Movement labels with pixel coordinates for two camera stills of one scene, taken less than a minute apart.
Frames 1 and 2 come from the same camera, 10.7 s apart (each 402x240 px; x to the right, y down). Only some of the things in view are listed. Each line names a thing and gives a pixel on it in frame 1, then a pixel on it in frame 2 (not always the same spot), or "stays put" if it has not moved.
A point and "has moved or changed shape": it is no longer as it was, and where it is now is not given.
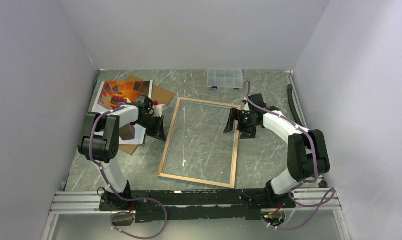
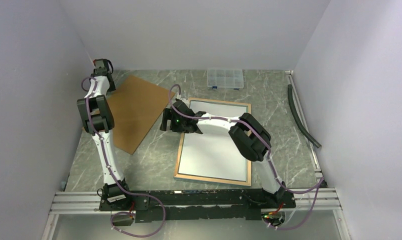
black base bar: x=158 y=207 stays put
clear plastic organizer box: x=231 y=78 stays put
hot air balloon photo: x=112 y=94 -> x=213 y=155
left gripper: x=159 y=132 -> x=113 y=87
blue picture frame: x=167 y=146 has moved or changed shape
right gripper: x=250 y=133 -> x=168 y=115
